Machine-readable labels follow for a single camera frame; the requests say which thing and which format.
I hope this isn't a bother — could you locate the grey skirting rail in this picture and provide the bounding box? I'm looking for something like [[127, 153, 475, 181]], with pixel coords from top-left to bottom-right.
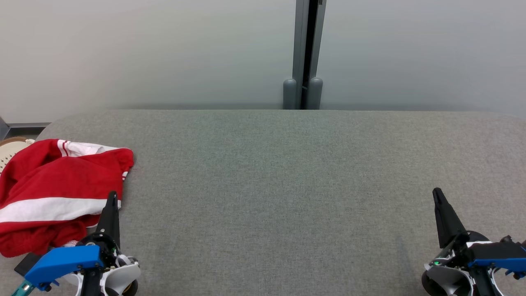
[[0, 117, 51, 140]]

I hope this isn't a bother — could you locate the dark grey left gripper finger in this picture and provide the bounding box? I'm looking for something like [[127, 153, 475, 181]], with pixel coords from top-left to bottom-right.
[[97, 191, 121, 248]]

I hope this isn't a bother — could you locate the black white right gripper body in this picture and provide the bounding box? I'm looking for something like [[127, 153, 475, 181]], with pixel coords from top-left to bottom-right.
[[421, 230, 505, 296]]

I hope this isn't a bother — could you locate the red garment with white band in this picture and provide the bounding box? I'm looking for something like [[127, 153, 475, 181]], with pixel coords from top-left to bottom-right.
[[0, 197, 122, 258]]

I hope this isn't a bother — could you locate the red number 23 basketball jersey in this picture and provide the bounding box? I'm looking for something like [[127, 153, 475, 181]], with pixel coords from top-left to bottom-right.
[[0, 139, 135, 206]]

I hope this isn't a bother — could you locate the white laundry basket wooden rim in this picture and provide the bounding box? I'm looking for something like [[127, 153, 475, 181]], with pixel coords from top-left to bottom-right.
[[0, 137, 36, 173]]

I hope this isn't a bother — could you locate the grey partition post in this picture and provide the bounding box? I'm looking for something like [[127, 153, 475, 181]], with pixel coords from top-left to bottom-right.
[[283, 0, 327, 110]]

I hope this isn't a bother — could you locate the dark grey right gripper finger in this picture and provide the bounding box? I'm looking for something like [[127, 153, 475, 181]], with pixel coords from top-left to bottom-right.
[[432, 187, 468, 249]]

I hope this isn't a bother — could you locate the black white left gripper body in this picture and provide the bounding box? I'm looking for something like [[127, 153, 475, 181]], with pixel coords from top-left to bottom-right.
[[62, 232, 142, 296]]

